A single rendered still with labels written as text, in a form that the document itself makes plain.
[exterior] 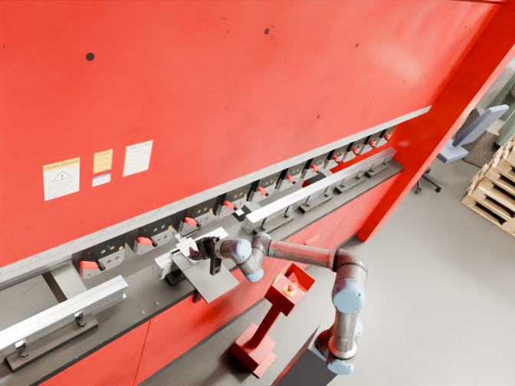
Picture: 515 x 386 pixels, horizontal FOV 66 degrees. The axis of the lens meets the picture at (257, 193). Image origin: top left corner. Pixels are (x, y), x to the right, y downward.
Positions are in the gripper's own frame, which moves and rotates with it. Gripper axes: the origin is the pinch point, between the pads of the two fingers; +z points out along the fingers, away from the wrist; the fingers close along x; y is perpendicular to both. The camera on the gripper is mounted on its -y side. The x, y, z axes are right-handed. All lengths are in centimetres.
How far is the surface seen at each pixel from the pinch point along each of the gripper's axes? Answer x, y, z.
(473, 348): -207, -171, -15
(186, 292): 7.8, -14.9, 4.8
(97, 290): 41.7, 3.0, 7.7
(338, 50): -45, 62, -69
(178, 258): 7.2, 1.4, 2.2
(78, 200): 53, 38, -41
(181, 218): 11.0, 19.6, -17.0
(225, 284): -2.2, -14.9, -11.8
